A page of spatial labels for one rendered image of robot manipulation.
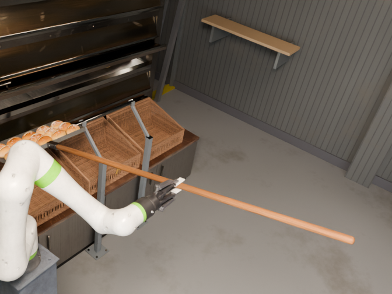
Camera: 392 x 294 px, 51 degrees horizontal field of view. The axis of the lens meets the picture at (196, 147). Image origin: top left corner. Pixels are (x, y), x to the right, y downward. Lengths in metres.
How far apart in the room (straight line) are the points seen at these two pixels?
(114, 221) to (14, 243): 0.36
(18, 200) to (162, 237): 2.44
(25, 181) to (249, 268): 2.61
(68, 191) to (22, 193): 0.25
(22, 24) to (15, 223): 1.57
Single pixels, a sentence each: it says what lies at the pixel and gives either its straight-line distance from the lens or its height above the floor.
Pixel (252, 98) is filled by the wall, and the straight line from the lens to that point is 5.49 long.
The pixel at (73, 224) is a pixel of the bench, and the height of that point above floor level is 0.45.
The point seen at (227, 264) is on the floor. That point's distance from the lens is 3.72.
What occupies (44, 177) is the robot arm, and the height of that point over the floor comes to 1.75.
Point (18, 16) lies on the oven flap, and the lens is 2.85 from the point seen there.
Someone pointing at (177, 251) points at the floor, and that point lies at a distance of 3.70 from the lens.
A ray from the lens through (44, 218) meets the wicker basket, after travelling 3.04.
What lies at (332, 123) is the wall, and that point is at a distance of 5.22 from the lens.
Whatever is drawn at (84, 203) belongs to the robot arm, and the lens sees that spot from 1.71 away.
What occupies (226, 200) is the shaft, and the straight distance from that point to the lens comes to 1.76.
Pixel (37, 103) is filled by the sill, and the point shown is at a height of 1.17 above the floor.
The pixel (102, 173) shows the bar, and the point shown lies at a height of 0.86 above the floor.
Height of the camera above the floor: 2.80
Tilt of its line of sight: 35 degrees down
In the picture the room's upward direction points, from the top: 12 degrees clockwise
